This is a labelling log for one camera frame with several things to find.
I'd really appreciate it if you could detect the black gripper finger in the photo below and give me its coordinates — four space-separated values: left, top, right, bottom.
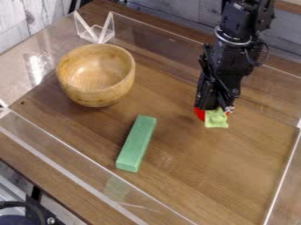
218 86 239 114
194 76 220 110

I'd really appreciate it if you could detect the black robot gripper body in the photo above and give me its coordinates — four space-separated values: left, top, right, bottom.
199 43 255 94

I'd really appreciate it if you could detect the red plush strawberry toy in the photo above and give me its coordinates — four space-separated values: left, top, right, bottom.
194 107 228 128

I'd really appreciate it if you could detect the dark robot arm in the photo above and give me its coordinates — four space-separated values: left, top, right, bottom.
194 0 275 120

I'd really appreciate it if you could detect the green rectangular block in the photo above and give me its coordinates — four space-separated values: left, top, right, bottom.
115 115 156 172

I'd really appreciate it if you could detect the wooden bowl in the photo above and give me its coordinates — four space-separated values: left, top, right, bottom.
56 44 135 107

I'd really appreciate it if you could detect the clear acrylic corner bracket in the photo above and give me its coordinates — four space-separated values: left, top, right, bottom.
72 11 115 44

